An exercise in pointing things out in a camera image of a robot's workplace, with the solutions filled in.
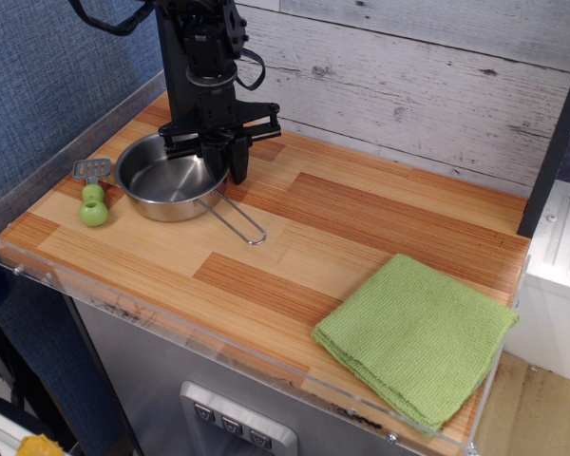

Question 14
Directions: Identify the black vertical post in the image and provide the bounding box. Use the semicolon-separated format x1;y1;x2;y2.
155;7;197;121

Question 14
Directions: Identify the green handled toy spatula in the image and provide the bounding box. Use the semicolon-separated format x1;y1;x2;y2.
72;159;111;227

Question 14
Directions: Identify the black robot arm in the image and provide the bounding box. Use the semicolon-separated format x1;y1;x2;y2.
155;1;281;184

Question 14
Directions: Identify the yellow object at corner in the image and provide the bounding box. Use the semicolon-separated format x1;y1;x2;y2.
15;434;65;456

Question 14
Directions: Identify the small steel pot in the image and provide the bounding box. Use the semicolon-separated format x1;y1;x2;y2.
114;134;267;246

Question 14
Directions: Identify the white ridged side unit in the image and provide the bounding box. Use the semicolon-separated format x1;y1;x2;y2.
504;180;570;379

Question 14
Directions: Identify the clear acrylic table guard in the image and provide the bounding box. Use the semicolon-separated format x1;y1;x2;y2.
0;230;533;456

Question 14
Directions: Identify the blue grey robot cable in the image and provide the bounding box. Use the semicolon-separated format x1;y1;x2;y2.
67;0;267;92

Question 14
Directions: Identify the green folded cloth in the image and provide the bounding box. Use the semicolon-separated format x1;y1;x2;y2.
312;255;519;431

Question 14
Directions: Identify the silver button panel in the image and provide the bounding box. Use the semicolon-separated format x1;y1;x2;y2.
180;380;298;455

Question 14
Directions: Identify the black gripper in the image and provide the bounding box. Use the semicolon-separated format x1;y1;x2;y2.
159;76;281;184

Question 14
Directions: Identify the stainless steel cabinet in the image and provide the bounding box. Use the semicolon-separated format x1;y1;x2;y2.
72;299;476;455

